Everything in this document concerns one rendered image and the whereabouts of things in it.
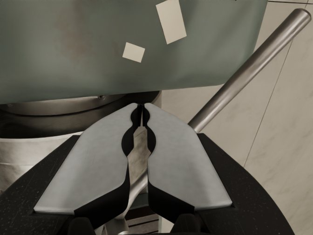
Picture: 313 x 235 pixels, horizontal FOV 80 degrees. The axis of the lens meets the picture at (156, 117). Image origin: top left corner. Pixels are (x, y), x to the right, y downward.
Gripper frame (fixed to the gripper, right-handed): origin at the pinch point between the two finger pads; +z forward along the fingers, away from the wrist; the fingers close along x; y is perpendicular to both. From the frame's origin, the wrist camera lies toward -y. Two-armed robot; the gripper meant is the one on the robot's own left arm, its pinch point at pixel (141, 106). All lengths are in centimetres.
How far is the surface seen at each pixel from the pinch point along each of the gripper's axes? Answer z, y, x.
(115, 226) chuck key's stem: -0.7, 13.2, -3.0
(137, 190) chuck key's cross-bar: 0.9, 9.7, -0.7
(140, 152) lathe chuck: 10.4, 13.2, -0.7
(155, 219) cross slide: 35, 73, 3
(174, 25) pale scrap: 5.7, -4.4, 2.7
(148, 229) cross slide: 34, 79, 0
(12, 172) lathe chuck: 4.9, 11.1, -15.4
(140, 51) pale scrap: 5.1, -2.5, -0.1
